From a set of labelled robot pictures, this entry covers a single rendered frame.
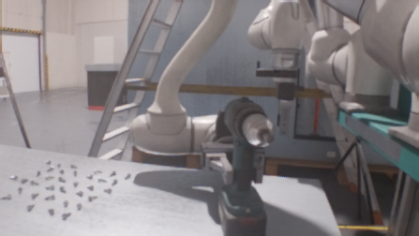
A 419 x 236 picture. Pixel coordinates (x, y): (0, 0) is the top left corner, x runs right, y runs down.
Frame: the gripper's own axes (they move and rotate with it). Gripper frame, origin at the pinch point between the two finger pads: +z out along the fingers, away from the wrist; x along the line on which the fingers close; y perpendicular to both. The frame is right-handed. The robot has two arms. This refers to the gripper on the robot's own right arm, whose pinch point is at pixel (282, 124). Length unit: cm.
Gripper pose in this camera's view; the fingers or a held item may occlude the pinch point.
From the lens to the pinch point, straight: 91.7
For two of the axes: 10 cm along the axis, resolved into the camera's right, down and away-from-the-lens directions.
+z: -0.2, 9.8, 1.7
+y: 9.8, 0.5, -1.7
